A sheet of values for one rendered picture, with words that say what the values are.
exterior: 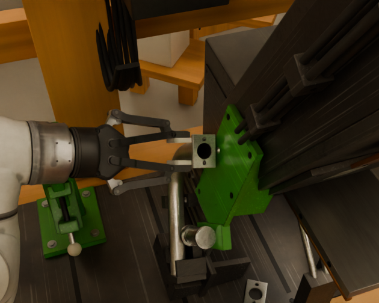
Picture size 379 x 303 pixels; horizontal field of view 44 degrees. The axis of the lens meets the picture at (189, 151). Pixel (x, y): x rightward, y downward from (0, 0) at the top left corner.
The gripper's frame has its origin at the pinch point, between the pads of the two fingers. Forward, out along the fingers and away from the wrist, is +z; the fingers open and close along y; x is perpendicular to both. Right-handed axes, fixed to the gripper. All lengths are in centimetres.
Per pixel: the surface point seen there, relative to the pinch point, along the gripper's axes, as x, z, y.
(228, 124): -6.3, 3.6, 4.2
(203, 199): 4.6, 5.2, -8.6
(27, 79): 225, 16, 48
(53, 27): 16.8, -18.1, 22.7
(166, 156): 39.3, 15.6, -0.5
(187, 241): 4.8, 2.0, -15.9
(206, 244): -0.4, 2.8, -15.8
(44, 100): 206, 22, 33
